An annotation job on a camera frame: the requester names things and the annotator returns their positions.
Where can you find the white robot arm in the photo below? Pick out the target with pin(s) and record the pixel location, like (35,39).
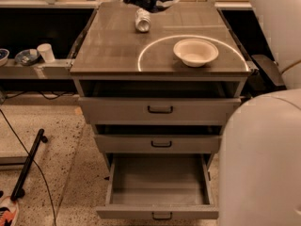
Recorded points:
(260,152)

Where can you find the grey drawer cabinet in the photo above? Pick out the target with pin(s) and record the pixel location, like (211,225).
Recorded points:
(116,61)

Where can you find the top grey drawer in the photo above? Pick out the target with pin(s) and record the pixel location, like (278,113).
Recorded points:
(157,111)

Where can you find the grey drawer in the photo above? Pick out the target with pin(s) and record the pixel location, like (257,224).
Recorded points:
(157,111)
(158,187)
(157,144)

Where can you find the middle grey drawer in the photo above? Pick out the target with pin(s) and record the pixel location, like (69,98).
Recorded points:
(157,144)

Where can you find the bottom grey drawer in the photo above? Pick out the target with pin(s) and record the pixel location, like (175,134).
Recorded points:
(158,187)

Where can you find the white crushed can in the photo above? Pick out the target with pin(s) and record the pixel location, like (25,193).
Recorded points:
(142,20)

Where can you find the white paper bowl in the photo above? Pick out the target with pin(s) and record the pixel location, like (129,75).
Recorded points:
(195,52)

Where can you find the grey side shelf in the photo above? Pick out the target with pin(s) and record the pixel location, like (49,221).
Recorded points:
(58,70)

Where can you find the white paper cup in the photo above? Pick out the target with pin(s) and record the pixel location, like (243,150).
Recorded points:
(46,52)

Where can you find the black office chair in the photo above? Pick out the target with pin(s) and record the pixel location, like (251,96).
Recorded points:
(268,78)

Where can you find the blue bowl with items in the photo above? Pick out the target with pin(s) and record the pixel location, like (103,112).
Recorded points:
(28,57)

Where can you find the blue bowl at edge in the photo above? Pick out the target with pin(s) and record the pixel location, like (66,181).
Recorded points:
(4,53)

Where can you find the black floor stand bar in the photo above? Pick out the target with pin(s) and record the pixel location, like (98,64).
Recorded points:
(18,191)

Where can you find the orange white shoe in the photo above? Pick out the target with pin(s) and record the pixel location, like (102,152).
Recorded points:
(9,212)

